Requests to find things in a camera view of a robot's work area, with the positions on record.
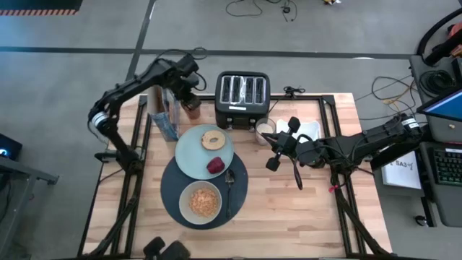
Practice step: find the pale green plate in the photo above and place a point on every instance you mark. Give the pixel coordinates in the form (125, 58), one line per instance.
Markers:
(191, 155)

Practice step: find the white plastic bin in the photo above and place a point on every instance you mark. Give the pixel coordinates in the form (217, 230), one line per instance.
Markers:
(310, 130)

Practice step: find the black aluminium table frame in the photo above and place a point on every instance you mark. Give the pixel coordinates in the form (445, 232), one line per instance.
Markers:
(310, 98)

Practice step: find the amber ribbed glass cup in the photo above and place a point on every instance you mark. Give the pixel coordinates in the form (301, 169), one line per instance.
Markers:
(191, 113)

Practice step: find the tall clear drinking glass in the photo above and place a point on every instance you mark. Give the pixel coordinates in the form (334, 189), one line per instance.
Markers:
(265, 141)

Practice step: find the grey desk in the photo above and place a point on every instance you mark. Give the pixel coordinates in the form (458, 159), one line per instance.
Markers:
(438, 133)

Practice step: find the red apple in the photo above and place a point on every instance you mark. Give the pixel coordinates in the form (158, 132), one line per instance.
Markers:
(216, 165)

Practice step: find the black device with blue light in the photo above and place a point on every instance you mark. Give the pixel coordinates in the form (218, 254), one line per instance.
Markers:
(9, 146)

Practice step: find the laptop with blue screen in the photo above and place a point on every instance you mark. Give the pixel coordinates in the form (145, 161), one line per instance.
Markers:
(445, 106)

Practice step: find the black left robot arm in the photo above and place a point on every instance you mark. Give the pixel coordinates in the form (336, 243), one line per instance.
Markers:
(126, 86)

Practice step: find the hazard striped mat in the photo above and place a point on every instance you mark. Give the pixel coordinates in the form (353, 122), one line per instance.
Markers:
(36, 4)

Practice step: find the orange object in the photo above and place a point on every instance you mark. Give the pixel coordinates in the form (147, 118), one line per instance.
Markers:
(455, 29)

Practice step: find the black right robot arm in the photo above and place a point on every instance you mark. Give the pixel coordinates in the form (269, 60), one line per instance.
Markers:
(361, 144)

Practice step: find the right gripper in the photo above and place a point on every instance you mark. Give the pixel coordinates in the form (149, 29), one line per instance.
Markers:
(287, 142)

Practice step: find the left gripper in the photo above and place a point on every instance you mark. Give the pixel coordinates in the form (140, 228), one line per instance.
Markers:
(187, 76)

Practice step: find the black toaster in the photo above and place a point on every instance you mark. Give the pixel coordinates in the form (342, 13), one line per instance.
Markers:
(242, 90)

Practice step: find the black table-level camera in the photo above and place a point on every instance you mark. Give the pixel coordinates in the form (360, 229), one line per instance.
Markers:
(169, 251)

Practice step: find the white ceramic bowl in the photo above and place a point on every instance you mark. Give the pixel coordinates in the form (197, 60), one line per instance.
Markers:
(184, 202)

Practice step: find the white grains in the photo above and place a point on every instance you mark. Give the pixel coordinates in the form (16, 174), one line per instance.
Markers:
(265, 128)

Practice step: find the dark grey cart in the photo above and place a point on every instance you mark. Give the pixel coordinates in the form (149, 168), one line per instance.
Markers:
(21, 173)

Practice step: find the orange cereal flakes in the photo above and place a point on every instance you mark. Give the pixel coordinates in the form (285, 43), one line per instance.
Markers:
(204, 202)

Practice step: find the red tag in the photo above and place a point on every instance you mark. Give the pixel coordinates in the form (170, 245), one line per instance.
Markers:
(334, 188)

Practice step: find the black keyboard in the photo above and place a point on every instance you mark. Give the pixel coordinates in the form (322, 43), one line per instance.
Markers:
(449, 166)

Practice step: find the white paper sheet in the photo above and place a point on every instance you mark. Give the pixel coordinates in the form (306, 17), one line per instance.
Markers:
(400, 173)

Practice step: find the black tube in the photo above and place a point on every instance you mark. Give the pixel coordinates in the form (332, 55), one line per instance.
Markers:
(442, 50)

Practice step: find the round dark woven placemat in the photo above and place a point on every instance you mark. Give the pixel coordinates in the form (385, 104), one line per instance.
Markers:
(238, 187)

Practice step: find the blue frosted flakes cereal box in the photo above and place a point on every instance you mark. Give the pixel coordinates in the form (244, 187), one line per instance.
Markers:
(164, 122)

